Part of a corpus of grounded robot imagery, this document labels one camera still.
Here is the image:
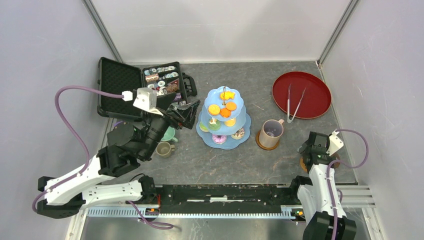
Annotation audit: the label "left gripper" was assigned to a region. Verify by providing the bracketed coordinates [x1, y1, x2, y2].
[139, 92, 202, 160]

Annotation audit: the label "light wooden coaster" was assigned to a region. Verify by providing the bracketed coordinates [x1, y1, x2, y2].
[299, 157, 308, 173]

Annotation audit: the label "green teacup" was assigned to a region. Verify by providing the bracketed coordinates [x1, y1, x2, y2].
[161, 126, 179, 143]

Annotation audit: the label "metal tongs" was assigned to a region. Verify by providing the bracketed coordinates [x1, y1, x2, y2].
[286, 83, 308, 124]

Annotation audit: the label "pink mug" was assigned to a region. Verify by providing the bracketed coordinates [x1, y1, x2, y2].
[260, 119, 285, 138]

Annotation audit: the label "dark brown wooden coaster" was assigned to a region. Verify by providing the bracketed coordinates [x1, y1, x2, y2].
[331, 153, 340, 169]

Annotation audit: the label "orange round cookie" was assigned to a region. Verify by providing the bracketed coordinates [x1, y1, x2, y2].
[207, 104, 221, 116]

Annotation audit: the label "green cupcake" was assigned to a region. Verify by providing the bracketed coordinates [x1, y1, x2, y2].
[208, 118, 221, 131]

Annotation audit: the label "small olive cup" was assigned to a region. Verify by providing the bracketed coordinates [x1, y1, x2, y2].
[155, 141, 176, 158]

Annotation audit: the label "orange chip cookie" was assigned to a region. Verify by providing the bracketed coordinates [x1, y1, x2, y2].
[220, 108, 232, 118]

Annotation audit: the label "blue three-tier cake stand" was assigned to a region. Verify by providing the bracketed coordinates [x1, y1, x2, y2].
[196, 86, 251, 150]

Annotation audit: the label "pink frosted donut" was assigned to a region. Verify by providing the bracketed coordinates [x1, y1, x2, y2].
[212, 134, 227, 145]

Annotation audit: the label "small orange cookie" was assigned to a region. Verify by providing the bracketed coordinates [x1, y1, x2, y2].
[225, 102, 237, 112]

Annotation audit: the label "yellow cupcake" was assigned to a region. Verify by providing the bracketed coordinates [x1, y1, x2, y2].
[224, 118, 237, 127]

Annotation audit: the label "white sprinkled donut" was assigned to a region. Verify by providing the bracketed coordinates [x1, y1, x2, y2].
[230, 127, 245, 140]

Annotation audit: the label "green frosted donut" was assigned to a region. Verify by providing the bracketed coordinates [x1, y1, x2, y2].
[199, 121, 210, 133]

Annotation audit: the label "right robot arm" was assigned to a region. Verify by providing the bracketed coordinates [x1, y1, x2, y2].
[288, 131, 357, 240]

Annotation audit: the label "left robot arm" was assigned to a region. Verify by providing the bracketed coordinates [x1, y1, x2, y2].
[32, 88, 200, 219]

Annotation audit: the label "red round tray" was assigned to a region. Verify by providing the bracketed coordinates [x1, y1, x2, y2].
[271, 71, 332, 120]

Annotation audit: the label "black open case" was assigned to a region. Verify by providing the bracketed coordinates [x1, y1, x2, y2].
[97, 57, 197, 122]

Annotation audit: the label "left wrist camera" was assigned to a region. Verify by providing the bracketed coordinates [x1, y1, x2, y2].
[133, 87, 164, 116]

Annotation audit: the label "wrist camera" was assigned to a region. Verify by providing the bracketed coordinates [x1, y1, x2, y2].
[326, 130, 344, 156]
[133, 87, 164, 116]

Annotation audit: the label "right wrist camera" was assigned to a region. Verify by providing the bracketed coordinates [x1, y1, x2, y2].
[326, 130, 344, 156]

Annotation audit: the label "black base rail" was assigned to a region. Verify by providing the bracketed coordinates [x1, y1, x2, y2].
[132, 174, 316, 223]

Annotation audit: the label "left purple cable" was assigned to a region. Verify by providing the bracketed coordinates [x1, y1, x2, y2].
[31, 85, 134, 214]

